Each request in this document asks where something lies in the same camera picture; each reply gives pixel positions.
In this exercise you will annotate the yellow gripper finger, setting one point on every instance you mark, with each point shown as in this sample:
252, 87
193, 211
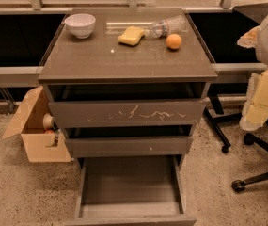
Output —
255, 111
249, 39

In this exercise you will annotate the orange fruit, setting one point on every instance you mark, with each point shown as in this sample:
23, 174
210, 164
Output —
173, 41

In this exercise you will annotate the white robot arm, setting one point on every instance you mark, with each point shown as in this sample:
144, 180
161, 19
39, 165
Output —
261, 48

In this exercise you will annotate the grey drawer cabinet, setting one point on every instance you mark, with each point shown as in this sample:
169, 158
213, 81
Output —
101, 59

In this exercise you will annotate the grey middle drawer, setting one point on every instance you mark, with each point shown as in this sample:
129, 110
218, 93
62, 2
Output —
129, 141

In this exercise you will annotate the grey open bottom drawer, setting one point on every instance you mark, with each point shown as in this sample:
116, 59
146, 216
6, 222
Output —
130, 191

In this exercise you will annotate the grey top drawer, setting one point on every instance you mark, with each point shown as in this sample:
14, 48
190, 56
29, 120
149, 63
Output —
115, 105

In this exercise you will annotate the black table stand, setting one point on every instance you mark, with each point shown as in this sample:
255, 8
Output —
215, 121

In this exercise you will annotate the clear plastic water bottle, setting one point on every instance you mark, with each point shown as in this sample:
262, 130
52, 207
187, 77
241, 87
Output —
166, 27

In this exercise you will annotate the yellow sponge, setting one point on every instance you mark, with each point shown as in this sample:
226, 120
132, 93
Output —
131, 36

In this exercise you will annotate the white ceramic bowl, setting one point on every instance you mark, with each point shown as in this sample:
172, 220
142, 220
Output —
80, 25

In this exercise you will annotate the white round item in box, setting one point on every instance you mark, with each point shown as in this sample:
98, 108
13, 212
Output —
48, 121

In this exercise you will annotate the open cardboard box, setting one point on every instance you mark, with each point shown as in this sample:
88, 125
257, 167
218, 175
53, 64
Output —
40, 145

